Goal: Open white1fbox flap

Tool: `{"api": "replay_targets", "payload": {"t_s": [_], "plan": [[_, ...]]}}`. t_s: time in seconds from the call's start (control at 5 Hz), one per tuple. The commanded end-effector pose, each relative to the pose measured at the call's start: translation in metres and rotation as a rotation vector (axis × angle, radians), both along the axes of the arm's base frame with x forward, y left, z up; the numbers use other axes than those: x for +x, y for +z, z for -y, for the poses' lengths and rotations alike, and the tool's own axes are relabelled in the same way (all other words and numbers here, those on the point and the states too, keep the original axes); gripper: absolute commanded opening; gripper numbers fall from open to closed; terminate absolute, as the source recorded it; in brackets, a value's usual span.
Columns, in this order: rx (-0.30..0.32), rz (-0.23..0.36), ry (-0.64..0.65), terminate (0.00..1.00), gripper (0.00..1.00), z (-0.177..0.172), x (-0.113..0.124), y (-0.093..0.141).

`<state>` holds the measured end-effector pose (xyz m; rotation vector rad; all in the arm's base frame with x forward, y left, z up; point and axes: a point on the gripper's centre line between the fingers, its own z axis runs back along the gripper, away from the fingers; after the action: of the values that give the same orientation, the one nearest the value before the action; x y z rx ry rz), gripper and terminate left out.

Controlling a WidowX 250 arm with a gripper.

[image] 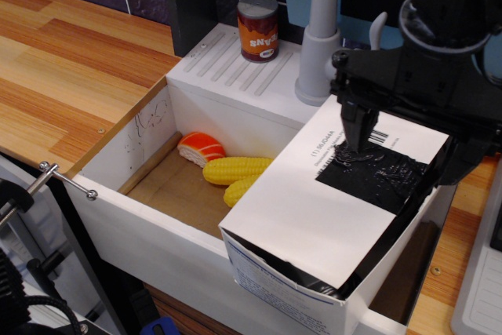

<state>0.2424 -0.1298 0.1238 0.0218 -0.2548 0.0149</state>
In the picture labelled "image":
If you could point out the yellow toy corn upper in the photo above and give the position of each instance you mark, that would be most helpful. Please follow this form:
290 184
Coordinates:
226 171

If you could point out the orange beans can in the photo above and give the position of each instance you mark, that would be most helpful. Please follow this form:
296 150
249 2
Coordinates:
258 29

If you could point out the yellow toy corn lower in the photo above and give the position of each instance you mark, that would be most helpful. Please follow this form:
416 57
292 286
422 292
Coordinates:
236 190

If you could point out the grey toy faucet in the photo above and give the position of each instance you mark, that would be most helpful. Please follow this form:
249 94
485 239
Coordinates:
321 40

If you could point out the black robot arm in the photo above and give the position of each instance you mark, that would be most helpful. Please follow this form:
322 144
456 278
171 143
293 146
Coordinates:
451 27

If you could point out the metal clamp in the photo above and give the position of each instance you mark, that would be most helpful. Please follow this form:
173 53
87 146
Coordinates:
21 199

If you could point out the yellow toy corn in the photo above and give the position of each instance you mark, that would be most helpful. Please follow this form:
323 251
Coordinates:
226 171
236 190

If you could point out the white toy sink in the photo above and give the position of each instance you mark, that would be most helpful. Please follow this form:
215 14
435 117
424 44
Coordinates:
156 217

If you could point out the white cardboard box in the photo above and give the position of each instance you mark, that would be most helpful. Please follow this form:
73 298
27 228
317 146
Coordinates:
314 239

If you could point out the white appliance right edge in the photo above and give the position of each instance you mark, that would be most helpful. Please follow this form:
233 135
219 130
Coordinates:
478 307

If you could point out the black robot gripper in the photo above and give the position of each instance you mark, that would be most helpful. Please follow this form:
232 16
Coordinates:
443 92

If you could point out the blue black object bottom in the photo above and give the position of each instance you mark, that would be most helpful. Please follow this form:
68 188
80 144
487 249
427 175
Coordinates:
149 319

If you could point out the orange salmon sushi toy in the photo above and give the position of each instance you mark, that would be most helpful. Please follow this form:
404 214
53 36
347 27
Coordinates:
200 148

